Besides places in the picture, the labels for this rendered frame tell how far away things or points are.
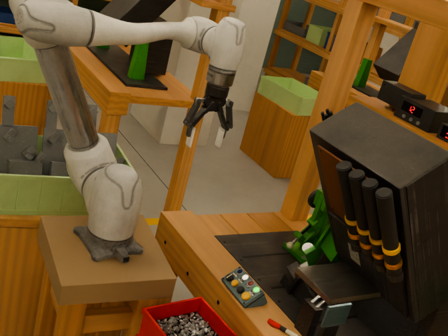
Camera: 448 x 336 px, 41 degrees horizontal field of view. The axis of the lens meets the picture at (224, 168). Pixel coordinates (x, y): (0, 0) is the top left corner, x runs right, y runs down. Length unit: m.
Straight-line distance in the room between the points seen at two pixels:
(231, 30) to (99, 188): 0.64
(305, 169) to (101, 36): 1.24
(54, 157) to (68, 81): 0.81
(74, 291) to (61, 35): 0.74
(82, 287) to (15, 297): 0.78
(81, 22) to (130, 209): 0.60
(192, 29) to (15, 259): 1.15
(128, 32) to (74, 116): 0.36
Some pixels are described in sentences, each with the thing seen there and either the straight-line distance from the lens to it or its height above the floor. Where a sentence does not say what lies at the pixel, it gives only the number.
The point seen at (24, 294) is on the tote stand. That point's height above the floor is 0.44.
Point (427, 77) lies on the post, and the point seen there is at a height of 1.68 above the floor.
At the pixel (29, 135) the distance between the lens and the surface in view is 2.61.
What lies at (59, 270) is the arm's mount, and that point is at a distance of 1.91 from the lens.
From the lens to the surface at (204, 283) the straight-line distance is 2.15.
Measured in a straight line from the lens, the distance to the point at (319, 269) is 1.85.
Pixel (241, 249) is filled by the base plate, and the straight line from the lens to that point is 2.30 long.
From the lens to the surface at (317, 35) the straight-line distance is 8.38.
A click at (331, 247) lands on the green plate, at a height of 1.14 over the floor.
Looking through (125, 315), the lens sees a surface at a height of 0.74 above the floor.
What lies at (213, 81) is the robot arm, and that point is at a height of 1.53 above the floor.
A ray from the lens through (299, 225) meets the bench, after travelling 2.67.
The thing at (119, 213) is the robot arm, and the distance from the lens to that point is 1.91.
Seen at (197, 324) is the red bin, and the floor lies 0.87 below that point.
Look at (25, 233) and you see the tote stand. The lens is 2.46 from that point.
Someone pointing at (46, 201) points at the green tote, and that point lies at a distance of 2.44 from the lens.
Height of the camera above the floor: 1.98
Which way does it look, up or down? 21 degrees down
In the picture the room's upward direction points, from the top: 15 degrees clockwise
